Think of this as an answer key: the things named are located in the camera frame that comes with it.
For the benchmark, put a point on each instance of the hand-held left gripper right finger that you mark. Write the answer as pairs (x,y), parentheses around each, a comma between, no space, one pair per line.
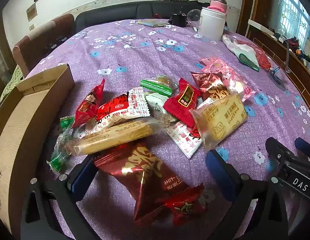
(220,175)

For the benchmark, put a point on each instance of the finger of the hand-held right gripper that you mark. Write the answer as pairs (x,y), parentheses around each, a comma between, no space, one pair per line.
(279,150)
(305,148)

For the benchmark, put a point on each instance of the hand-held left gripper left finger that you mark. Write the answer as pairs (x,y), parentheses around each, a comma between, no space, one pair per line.
(82,177)

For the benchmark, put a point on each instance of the green clear candy wrapper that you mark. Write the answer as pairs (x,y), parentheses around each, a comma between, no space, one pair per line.
(60,145)

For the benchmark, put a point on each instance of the long yellow biscuit packet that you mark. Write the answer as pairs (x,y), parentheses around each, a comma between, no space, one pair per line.
(112,137)

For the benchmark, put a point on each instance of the white packet with red print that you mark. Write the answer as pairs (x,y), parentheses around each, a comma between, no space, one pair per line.
(185,137)

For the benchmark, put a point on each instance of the square yellow biscuit packet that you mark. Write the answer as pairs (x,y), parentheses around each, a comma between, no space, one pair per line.
(220,122)

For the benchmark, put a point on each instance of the large dark red snack packet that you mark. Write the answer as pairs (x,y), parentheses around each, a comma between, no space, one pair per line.
(145,177)

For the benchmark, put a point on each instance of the red candy packet with face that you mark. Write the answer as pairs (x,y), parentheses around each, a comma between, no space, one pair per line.
(88,103)

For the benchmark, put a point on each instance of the white and red snack packet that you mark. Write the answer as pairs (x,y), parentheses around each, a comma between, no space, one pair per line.
(122,110)

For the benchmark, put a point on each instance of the cardboard box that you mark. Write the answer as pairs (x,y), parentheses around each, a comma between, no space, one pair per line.
(19,130)

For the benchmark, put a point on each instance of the black desk stand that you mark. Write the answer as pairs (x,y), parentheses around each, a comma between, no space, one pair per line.
(279,78)

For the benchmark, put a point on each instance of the wooden cabinet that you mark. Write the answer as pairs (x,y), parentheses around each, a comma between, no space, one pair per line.
(295,70)

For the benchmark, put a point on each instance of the red packet with dark label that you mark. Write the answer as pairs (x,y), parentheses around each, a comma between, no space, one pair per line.
(182,102)

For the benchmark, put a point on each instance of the small dark red snack packet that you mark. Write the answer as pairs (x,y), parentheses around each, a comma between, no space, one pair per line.
(210,86)

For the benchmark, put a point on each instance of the pink cartoon snack packet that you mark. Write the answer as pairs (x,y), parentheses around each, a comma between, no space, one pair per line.
(227,73)

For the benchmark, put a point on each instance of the white and green snack packet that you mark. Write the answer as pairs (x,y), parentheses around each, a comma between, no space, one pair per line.
(156,105)

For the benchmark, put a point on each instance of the red plastic bag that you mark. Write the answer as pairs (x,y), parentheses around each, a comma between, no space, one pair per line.
(260,55)

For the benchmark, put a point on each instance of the white and green cloth bag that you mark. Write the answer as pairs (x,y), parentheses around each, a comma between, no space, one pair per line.
(242,50)

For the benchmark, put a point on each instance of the green striped snack packet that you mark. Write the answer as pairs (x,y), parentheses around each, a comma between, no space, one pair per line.
(157,83)

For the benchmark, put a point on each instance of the green floral blanket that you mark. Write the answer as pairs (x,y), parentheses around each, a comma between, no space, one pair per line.
(9,82)

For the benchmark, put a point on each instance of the purple floral tablecloth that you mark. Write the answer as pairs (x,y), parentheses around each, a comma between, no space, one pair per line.
(145,55)

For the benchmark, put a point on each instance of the window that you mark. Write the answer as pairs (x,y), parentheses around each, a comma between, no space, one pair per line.
(295,10)

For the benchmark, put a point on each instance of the black metal gadget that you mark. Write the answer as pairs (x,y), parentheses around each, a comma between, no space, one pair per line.
(57,41)

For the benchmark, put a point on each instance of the brown armchair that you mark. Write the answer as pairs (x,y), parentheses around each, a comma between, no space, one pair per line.
(34,45)

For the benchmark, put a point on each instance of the white plastic jar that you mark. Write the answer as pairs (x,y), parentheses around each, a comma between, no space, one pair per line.
(212,21)

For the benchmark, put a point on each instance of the pink bottle with metal cap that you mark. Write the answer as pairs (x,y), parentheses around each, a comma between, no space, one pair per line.
(218,3)

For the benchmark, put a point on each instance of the clear glass bowl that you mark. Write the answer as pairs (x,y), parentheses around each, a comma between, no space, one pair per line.
(194,15)

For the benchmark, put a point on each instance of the green and yellow cloth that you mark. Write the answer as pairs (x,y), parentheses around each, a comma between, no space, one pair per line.
(152,23)

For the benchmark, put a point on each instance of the black leather sofa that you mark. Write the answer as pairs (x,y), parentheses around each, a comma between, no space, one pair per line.
(107,12)

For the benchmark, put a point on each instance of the wooden door frame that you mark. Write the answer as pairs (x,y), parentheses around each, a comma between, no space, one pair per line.
(247,5)

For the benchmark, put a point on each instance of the black camera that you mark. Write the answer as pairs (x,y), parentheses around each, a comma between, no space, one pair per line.
(178,19)

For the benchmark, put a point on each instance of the small wall plaque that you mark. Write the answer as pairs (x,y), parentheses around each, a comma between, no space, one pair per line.
(31,12)

